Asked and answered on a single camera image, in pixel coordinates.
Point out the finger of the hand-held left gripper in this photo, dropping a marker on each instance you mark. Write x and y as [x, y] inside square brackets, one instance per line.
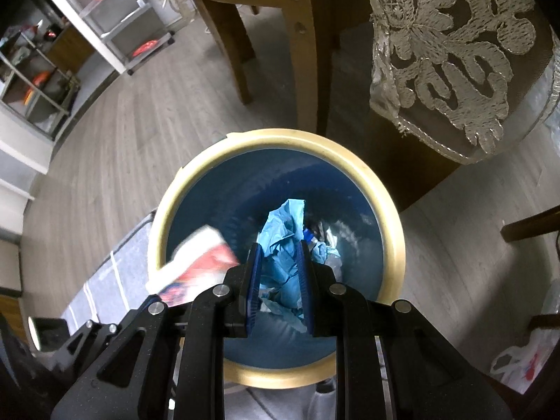
[98, 337]

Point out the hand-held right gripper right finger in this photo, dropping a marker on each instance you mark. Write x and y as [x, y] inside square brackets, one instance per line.
[305, 288]

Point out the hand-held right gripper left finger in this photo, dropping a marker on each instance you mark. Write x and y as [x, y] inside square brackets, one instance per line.
[253, 288]

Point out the light blue wrapper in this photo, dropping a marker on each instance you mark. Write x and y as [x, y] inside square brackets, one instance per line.
[284, 253]

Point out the white red paper packet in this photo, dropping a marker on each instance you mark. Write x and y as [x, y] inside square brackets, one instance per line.
[197, 258]

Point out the dark bin with yellow rim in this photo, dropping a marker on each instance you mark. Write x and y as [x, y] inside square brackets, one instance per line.
[245, 183]

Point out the black paper cup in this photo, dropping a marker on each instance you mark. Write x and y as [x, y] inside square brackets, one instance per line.
[46, 330]

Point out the grey striped mat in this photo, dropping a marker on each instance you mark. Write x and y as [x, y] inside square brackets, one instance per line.
[105, 271]

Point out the white plastic bag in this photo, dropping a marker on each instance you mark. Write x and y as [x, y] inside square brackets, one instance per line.
[520, 358]

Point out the dark wooden chair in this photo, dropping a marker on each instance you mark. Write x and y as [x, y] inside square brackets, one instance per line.
[529, 223]

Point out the light wooden chair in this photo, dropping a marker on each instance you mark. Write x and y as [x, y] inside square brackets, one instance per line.
[302, 52]

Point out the grey metal storage rack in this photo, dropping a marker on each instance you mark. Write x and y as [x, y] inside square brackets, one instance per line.
[35, 87]

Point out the orange item on rack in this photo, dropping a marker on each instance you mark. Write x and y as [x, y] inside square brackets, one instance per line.
[146, 47]

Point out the metal wheeled shelf rack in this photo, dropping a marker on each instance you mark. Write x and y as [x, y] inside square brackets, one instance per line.
[118, 17]

